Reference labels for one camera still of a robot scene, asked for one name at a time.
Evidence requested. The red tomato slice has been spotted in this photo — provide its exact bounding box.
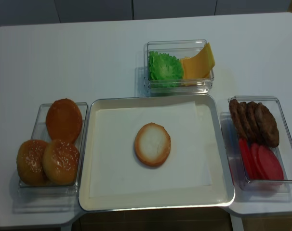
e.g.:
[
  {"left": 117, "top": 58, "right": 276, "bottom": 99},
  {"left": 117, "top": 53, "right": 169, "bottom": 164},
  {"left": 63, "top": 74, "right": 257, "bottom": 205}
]
[{"left": 239, "top": 138, "right": 256, "bottom": 180}]

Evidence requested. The green lettuce leaf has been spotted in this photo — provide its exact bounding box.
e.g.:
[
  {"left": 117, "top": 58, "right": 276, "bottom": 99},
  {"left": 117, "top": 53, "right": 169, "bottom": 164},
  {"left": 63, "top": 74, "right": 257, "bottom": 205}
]
[{"left": 148, "top": 51, "right": 184, "bottom": 88}]

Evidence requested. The clear lettuce cheese container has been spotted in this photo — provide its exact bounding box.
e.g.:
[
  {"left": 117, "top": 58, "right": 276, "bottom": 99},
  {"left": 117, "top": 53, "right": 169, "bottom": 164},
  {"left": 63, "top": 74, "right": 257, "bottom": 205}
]
[{"left": 144, "top": 39, "right": 214, "bottom": 95}]

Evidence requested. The bottom bun half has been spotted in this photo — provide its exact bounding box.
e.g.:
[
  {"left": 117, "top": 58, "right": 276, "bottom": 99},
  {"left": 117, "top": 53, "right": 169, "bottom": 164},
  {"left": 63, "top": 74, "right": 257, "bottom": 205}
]
[{"left": 134, "top": 123, "right": 171, "bottom": 167}]

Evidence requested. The white metal tray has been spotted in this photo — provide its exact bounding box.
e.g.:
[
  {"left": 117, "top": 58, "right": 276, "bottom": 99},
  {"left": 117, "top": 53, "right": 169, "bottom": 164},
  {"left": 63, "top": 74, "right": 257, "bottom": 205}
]
[{"left": 79, "top": 94, "right": 235, "bottom": 212}]

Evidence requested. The white paper sheet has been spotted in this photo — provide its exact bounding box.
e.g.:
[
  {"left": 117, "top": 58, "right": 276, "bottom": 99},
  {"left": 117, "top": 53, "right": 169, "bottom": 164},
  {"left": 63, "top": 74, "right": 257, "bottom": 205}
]
[{"left": 90, "top": 102, "right": 215, "bottom": 196}]

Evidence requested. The front cheese slice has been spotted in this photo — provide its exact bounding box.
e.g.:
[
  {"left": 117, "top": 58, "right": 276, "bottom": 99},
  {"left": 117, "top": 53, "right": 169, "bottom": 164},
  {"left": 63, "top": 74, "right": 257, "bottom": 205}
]
[{"left": 180, "top": 54, "right": 210, "bottom": 80}]

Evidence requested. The cheese slice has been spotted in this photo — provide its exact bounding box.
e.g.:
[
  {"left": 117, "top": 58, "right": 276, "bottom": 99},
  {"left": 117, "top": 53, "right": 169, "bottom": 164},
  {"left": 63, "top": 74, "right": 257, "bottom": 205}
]
[
  {"left": 180, "top": 54, "right": 210, "bottom": 80},
  {"left": 199, "top": 42, "right": 215, "bottom": 78}
]

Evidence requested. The back cheese slice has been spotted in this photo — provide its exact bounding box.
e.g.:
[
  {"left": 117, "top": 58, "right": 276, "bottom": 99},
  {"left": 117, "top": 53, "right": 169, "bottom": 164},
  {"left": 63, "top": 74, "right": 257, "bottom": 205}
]
[{"left": 199, "top": 42, "right": 215, "bottom": 78}]

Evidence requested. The plain orange bun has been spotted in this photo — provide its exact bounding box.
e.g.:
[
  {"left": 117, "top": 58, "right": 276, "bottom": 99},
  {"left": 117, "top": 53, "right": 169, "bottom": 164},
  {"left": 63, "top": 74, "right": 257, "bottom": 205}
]
[{"left": 45, "top": 98, "right": 82, "bottom": 143}]

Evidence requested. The leftmost brown patty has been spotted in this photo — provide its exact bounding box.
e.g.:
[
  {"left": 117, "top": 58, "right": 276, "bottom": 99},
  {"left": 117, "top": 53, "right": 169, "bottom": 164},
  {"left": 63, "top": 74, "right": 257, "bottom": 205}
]
[{"left": 229, "top": 99, "right": 248, "bottom": 141}]

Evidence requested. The brown patty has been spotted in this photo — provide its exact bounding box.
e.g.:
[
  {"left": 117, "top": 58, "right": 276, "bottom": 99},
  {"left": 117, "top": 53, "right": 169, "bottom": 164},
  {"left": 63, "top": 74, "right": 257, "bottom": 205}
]
[
  {"left": 255, "top": 103, "right": 279, "bottom": 148},
  {"left": 238, "top": 102, "right": 256, "bottom": 142},
  {"left": 246, "top": 101, "right": 264, "bottom": 144},
  {"left": 229, "top": 99, "right": 248, "bottom": 141}
]

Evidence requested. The right sesame bun top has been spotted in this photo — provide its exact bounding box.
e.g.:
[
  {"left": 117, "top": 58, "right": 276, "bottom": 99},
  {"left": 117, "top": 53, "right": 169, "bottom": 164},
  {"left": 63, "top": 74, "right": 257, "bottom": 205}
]
[{"left": 42, "top": 139, "right": 80, "bottom": 185}]

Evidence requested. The sesame bun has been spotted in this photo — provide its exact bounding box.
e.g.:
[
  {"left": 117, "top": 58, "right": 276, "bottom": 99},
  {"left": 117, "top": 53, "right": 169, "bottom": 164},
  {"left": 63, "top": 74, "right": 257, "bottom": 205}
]
[
  {"left": 42, "top": 139, "right": 80, "bottom": 185},
  {"left": 16, "top": 140, "right": 48, "bottom": 186}
]

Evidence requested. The clear left bun container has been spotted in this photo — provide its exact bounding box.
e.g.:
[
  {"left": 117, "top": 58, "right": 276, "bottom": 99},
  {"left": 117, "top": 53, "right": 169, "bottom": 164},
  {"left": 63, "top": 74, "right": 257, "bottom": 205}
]
[{"left": 18, "top": 103, "right": 89, "bottom": 196}]

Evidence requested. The middle tomato slice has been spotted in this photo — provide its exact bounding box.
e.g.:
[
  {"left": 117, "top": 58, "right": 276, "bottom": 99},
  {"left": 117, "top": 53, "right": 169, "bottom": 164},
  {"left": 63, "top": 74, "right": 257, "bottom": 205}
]
[{"left": 250, "top": 143, "right": 268, "bottom": 180}]

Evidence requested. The rightmost brown patty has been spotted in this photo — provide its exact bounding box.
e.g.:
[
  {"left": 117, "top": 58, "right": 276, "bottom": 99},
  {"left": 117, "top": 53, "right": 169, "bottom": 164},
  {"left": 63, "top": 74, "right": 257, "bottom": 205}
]
[{"left": 255, "top": 103, "right": 279, "bottom": 148}]

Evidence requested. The left sesame bun top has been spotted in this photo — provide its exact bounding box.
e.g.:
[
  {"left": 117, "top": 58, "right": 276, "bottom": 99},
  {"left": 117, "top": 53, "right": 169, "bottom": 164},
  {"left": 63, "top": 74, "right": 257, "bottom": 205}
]
[{"left": 16, "top": 140, "right": 48, "bottom": 186}]

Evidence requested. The clear patty tomato container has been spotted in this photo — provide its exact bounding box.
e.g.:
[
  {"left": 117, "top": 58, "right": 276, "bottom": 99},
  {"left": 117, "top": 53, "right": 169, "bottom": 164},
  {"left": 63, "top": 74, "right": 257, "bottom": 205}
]
[{"left": 220, "top": 96, "right": 292, "bottom": 195}]

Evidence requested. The front tomato slice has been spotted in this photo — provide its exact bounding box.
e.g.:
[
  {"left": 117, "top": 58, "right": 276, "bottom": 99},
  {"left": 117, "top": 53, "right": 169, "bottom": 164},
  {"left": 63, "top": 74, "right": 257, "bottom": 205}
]
[{"left": 257, "top": 146, "right": 284, "bottom": 180}]

